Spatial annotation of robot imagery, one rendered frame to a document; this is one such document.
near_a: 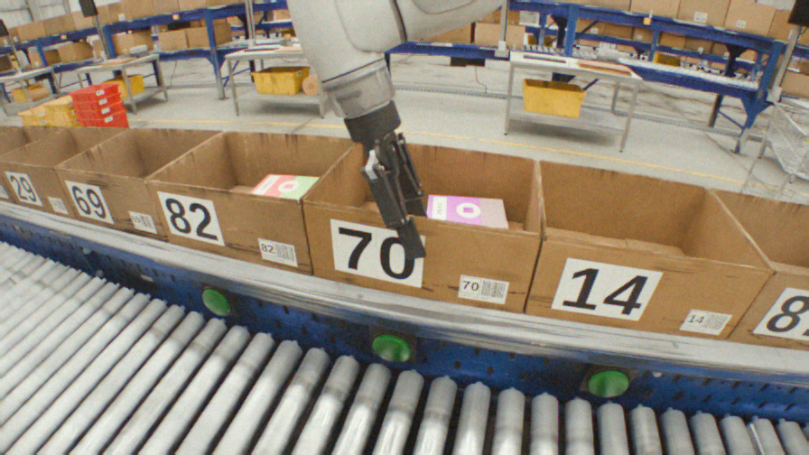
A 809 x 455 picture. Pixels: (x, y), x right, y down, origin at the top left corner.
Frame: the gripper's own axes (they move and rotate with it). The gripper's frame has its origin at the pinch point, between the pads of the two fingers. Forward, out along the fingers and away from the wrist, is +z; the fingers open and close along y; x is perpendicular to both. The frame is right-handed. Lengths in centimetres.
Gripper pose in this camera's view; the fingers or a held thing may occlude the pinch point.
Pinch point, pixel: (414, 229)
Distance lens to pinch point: 61.0
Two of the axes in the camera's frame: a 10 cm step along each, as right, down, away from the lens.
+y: -2.6, 5.4, -8.0
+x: 9.1, -1.5, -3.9
